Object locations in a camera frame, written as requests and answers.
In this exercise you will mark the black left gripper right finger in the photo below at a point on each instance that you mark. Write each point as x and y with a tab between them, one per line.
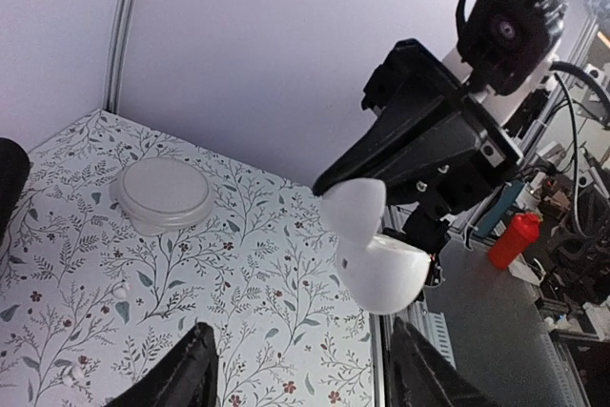
419	376

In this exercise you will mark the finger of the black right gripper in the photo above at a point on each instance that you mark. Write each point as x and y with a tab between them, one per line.
411	140

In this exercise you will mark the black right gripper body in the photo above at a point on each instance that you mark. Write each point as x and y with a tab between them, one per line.
486	158

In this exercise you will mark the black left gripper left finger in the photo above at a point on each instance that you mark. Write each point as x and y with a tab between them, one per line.
186	376

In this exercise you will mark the white earbud charging case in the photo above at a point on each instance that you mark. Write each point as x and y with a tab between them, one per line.
382	274

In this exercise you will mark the red plastic bottle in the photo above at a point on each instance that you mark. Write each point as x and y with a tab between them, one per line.
522	231

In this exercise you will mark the floral patterned table mat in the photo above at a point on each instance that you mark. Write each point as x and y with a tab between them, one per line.
260	271

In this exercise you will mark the white round dish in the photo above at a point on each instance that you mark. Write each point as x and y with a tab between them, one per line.
162	195

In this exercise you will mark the black cylinder speaker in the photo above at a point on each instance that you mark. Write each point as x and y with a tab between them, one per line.
15	168

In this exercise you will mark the aluminium front rail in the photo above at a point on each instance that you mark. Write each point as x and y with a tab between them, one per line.
431	325

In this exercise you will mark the right aluminium corner post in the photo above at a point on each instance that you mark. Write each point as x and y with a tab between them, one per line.
122	18

